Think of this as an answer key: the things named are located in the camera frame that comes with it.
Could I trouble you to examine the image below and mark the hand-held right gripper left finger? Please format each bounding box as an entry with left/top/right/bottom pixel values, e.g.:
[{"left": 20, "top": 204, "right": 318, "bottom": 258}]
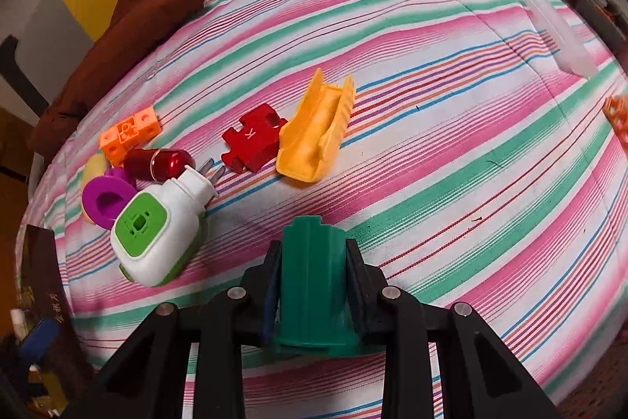
[{"left": 64, "top": 240, "right": 284, "bottom": 419}]

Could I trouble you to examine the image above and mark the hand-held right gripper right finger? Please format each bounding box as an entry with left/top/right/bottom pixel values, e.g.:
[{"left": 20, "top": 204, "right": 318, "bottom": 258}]
[{"left": 345, "top": 238, "right": 563, "bottom": 419}]

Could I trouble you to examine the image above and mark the green ribbed plastic piece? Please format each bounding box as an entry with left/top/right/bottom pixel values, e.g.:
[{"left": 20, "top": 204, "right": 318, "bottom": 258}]
[{"left": 272, "top": 215, "right": 369, "bottom": 358}]

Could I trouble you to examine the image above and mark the yellow toy slide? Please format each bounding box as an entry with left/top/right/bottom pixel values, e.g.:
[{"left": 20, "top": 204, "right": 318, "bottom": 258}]
[{"left": 276, "top": 68, "right": 357, "bottom": 185}]

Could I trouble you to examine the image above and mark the red capsule toy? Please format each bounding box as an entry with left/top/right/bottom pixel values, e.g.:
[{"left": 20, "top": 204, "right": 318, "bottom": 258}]
[{"left": 122, "top": 148, "right": 195, "bottom": 183}]

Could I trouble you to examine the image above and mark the purple plastic toy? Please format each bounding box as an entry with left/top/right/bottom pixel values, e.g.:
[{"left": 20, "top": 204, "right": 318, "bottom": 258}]
[{"left": 81, "top": 167, "right": 139, "bottom": 231}]

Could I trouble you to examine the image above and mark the white green plug-in device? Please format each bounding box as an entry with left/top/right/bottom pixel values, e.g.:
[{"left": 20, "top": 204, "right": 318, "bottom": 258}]
[{"left": 110, "top": 158, "right": 226, "bottom": 287}]

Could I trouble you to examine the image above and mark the red puzzle piece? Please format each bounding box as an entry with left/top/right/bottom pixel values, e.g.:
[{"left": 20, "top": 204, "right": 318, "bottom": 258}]
[{"left": 221, "top": 103, "right": 288, "bottom": 175}]

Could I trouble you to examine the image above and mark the striped bed sheet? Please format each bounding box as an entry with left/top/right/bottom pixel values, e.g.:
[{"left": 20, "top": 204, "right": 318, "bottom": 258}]
[{"left": 15, "top": 0, "right": 628, "bottom": 419}]

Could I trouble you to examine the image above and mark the orange cube block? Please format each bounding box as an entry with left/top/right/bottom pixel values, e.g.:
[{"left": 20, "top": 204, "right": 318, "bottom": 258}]
[{"left": 99, "top": 108, "right": 163, "bottom": 167}]

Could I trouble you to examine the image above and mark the pale yellow ball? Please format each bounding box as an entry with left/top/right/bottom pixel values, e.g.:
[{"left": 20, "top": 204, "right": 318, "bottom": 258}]
[{"left": 81, "top": 153, "right": 109, "bottom": 223}]

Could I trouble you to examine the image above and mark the blue plastic object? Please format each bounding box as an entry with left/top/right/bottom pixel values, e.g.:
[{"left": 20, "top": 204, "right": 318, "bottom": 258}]
[{"left": 17, "top": 318, "right": 60, "bottom": 362}]

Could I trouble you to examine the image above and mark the orange plastic toy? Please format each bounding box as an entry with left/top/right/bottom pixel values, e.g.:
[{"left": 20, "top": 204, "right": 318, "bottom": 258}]
[{"left": 602, "top": 95, "right": 628, "bottom": 135}]

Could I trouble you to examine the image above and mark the clear plastic lid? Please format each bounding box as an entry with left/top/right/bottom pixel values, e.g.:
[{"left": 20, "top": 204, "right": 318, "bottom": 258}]
[{"left": 515, "top": 0, "right": 601, "bottom": 81}]

